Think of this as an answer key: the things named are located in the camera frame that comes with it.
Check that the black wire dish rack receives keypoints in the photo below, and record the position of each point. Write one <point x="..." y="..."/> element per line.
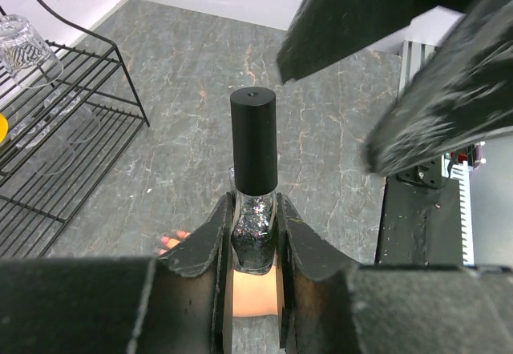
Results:
<point x="36" y="209"/>

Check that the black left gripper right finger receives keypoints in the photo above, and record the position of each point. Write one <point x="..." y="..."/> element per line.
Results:
<point x="330" y="303"/>

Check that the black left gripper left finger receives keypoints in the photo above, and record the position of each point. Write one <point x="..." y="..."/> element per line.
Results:
<point x="180" y="302"/>

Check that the white slotted cable duct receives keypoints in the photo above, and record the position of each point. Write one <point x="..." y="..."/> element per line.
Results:
<point x="467" y="214"/>

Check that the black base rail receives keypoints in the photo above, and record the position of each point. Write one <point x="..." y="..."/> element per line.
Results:
<point x="422" y="221"/>

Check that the clear upturned glass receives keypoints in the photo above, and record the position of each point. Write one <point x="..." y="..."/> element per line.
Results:
<point x="27" y="57"/>

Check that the person's left hand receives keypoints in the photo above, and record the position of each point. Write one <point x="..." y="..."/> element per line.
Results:
<point x="254" y="295"/>

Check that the glitter nail polish bottle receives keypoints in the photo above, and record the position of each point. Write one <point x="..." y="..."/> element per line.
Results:
<point x="252" y="230"/>

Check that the small clear glass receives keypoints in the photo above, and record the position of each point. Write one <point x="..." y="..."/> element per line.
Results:
<point x="68" y="124"/>

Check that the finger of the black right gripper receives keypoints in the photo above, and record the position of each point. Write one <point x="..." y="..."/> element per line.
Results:
<point x="461" y="96"/>
<point x="323" y="32"/>

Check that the yellow mug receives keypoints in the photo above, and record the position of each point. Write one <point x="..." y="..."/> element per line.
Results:
<point x="4" y="128"/>

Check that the black nail polish cap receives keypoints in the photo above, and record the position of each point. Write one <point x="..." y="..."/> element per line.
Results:
<point x="254" y="140"/>

